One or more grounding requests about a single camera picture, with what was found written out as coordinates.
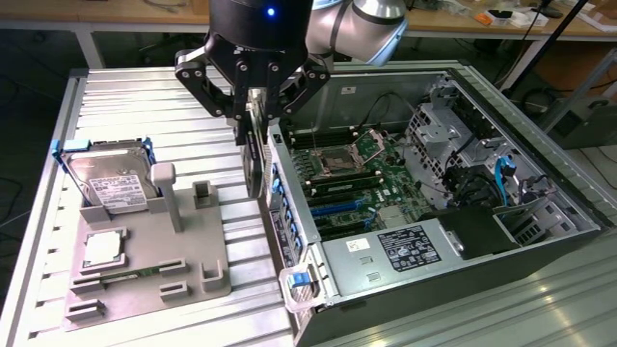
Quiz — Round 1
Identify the green RAM stick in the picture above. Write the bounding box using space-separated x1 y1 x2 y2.
100 265 165 285

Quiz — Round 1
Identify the black plastic shroud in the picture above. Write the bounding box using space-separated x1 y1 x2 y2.
418 207 525 261

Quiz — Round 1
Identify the black installed RAM stick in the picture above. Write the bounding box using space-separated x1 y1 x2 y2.
307 173 385 196

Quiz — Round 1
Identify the white box with black insert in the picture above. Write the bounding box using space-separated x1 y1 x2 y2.
483 9 550 28

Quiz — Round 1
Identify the wooden desk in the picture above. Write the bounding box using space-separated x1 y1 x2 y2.
0 0 617 91

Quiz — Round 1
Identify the slotted metal disk bay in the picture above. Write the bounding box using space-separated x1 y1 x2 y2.
493 197 601 247

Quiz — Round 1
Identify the black stand pole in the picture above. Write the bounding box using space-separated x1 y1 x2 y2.
498 0 589 90

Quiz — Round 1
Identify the black open PC case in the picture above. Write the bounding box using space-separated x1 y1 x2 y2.
259 67 613 347

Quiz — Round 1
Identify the grey printed parts rack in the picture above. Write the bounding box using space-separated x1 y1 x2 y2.
60 162 235 335

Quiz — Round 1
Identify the blue expansion slot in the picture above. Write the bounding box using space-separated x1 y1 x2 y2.
310 200 365 218

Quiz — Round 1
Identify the green Dell motherboard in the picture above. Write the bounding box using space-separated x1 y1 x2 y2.
286 126 430 243

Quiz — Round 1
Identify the hard disk with blue bracket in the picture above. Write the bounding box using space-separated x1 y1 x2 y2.
50 136 160 217

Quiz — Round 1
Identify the perforated metal disk bay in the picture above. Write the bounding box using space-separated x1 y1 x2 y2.
403 103 507 167

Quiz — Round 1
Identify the metal socket cover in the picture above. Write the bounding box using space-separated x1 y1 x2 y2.
350 129 391 160

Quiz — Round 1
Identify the dark grey equipment box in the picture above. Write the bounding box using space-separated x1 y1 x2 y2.
549 100 617 149

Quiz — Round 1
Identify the black wire bundle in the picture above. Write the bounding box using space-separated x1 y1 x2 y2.
441 164 499 210

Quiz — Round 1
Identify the silver chipset heatsink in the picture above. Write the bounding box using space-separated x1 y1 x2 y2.
378 209 410 227

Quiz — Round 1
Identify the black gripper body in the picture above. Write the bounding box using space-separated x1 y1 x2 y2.
201 0 311 91

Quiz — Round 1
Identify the Nvidia graphics card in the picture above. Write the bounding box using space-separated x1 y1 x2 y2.
238 88 271 200

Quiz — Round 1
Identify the silver CPU chip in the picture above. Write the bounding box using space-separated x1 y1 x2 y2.
84 233 124 270

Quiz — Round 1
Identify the clear case handle blue latch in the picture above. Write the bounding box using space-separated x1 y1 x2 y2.
277 263 322 314

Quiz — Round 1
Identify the CPU socket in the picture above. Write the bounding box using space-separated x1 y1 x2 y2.
319 146 361 171

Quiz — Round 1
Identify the blue wire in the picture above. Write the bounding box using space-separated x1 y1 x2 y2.
493 153 517 209

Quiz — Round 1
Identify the grey power supply unit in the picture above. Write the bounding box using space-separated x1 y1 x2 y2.
318 220 466 301

